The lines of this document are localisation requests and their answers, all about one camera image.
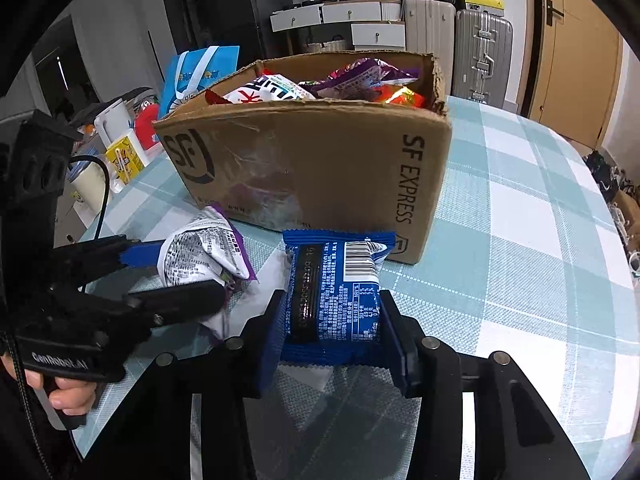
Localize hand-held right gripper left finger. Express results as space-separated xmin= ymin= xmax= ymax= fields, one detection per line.
xmin=80 ymin=287 xmax=288 ymax=480

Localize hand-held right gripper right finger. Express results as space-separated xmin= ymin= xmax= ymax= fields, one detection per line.
xmin=379 ymin=287 xmax=593 ymax=480

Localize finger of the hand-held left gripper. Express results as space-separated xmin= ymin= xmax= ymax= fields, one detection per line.
xmin=52 ymin=234 xmax=168 ymax=291
xmin=47 ymin=280 xmax=228 ymax=346

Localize white grey-printed snack packet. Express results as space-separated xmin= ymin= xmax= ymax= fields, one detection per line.
xmin=157 ymin=205 xmax=261 ymax=346

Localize blue snack packet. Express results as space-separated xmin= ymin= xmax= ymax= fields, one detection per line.
xmin=281 ymin=229 xmax=398 ymax=368

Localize brown cardboard box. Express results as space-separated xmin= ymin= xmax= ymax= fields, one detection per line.
xmin=152 ymin=51 xmax=453 ymax=266

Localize noodle print snack packet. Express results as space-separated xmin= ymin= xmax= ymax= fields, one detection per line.
xmin=206 ymin=74 xmax=316 ymax=106

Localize purple snack packet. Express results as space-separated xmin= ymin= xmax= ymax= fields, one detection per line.
xmin=300 ymin=57 xmax=418 ymax=101

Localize person's left hand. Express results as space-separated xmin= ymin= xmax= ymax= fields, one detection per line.
xmin=0 ymin=354 xmax=98 ymax=417

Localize white bottle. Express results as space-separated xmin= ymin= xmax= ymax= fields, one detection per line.
xmin=70 ymin=160 xmax=108 ymax=213

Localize yellow box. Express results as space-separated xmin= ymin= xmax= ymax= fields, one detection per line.
xmin=105 ymin=129 xmax=151 ymax=184

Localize white plastic jug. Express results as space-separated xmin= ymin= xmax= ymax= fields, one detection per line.
xmin=94 ymin=97 xmax=138 ymax=148

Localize checked tablecloth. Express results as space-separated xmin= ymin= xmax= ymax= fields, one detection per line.
xmin=70 ymin=95 xmax=640 ymax=480

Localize blue cartoon gift bag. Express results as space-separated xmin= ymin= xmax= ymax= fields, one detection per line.
xmin=159 ymin=46 xmax=241 ymax=121

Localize red foil snack packet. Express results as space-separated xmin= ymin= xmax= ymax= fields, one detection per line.
xmin=372 ymin=85 xmax=426 ymax=109

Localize dark tall cabinet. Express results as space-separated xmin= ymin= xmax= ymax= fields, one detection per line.
xmin=157 ymin=0 xmax=281 ymax=76

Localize shoe rack with shoes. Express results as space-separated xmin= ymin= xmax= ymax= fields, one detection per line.
xmin=582 ymin=150 xmax=640 ymax=276

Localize woven basket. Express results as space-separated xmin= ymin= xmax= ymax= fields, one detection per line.
xmin=305 ymin=35 xmax=348 ymax=53

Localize grey suitcase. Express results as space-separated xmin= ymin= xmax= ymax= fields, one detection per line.
xmin=455 ymin=8 xmax=514 ymax=106

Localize beige ribbed suitcase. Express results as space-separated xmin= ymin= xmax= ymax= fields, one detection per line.
xmin=404 ymin=0 xmax=457 ymax=96

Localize white drawer cabinet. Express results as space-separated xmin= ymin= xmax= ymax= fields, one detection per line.
xmin=270 ymin=0 xmax=406 ymax=51

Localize wooden door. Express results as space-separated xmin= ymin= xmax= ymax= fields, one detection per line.
xmin=527 ymin=0 xmax=623 ymax=146

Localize black cable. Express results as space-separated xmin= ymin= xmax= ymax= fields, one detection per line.
xmin=67 ymin=155 xmax=111 ymax=293

